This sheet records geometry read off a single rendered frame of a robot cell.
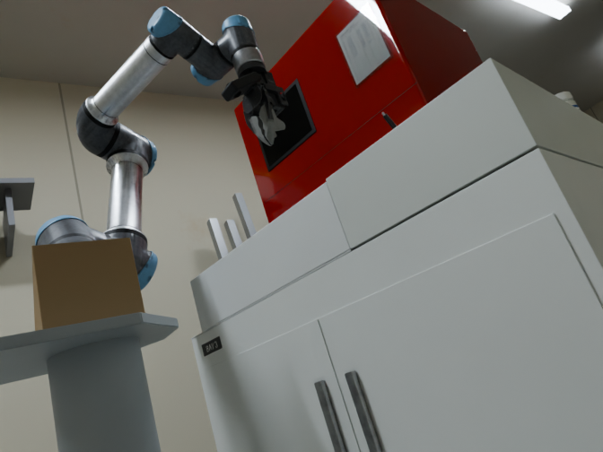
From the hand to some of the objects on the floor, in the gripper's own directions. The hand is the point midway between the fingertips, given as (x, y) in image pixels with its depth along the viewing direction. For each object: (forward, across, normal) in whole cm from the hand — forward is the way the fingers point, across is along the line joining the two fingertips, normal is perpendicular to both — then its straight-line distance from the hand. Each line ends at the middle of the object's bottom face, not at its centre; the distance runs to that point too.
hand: (266, 139), depth 105 cm
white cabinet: (+116, -2, -26) cm, 119 cm away
